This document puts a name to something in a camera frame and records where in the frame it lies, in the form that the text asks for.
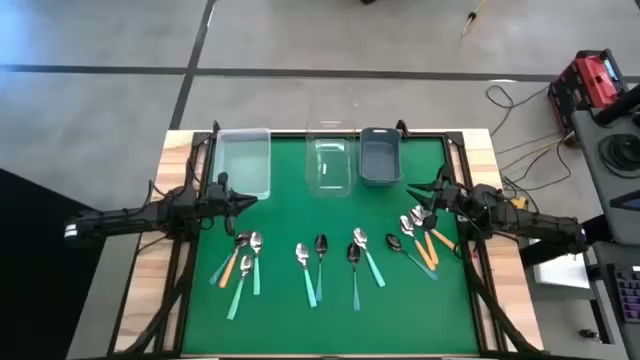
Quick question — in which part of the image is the blue-grey plastic bin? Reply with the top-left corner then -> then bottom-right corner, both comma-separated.
358,126 -> 404,188

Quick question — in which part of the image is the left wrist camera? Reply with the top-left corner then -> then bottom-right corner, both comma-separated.
205,183 -> 229,209

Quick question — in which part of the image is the translucent white plastic bin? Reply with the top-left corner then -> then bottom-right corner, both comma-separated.
212,127 -> 272,201

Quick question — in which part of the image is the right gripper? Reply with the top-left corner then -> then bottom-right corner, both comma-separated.
405,165 -> 479,231

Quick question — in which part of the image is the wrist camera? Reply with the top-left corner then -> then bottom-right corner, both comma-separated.
448,187 -> 474,211
205,183 -> 229,209

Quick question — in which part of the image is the black coiled cable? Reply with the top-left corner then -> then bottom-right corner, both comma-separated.
598,133 -> 640,180

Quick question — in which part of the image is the yellow cable with plug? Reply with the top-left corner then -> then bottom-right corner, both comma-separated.
459,0 -> 489,39

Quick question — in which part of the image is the black pole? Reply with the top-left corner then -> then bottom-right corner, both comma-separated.
594,84 -> 640,126

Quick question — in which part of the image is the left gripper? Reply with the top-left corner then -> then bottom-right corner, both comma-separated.
202,172 -> 259,237

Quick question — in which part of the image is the dark keyboard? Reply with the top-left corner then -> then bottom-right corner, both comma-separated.
613,264 -> 640,325

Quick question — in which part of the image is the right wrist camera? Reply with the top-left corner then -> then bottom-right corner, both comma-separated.
448,187 -> 474,211

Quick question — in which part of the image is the grey side desk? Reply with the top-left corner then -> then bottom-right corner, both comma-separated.
571,107 -> 640,246

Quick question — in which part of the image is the white paper sheet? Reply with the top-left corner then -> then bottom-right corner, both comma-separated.
530,238 -> 592,290

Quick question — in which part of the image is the black floor cable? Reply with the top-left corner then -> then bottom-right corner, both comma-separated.
485,83 -> 551,137

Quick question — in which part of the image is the green table mat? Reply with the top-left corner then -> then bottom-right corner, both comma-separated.
182,135 -> 480,356

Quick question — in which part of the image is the yellow floor cable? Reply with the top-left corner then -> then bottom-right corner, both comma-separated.
497,137 -> 569,174

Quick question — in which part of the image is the red tool case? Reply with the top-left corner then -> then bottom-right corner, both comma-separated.
547,48 -> 629,121

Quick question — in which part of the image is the clear plastic bin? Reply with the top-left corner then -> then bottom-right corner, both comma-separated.
304,118 -> 359,198

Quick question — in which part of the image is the mint handled spoon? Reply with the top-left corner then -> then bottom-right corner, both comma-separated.
294,242 -> 319,309
249,230 -> 264,296
226,254 -> 254,322
352,227 -> 387,289

